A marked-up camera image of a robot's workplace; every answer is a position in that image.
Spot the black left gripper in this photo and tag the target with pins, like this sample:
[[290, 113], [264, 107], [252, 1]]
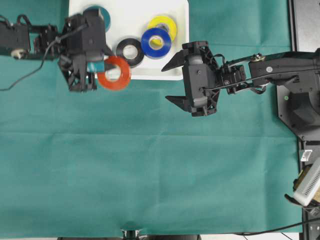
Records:
[[83, 49]]

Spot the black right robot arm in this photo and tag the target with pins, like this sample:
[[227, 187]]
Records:
[[298, 71]]

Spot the white perforated electronics box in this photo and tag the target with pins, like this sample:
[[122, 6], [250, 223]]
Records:
[[310, 184]]

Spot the black tape roll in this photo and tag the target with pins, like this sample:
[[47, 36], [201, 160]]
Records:
[[131, 51]]

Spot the teal tape roll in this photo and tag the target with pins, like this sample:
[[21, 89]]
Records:
[[104, 13]]

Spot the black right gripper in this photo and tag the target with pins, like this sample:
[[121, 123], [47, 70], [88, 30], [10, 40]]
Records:
[[199, 70]]

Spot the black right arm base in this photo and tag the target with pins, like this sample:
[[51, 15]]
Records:
[[300, 112]]

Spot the yellow tape roll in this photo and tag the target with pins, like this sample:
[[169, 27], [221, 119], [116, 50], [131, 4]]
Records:
[[166, 23]]

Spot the green table cloth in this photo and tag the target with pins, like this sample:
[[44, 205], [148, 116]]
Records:
[[92, 164]]

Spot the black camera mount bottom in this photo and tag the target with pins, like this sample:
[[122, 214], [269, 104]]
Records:
[[131, 234]]

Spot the white barcode label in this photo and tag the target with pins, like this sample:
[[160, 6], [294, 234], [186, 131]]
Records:
[[305, 154]]

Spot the blue tape roll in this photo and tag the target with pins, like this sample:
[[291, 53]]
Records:
[[156, 43]]

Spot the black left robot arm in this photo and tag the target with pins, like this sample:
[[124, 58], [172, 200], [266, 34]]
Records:
[[25, 41]]

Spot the white plastic case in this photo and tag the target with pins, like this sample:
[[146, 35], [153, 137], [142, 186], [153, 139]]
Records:
[[130, 18]]

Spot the red tape roll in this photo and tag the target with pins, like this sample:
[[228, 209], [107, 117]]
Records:
[[119, 77]]

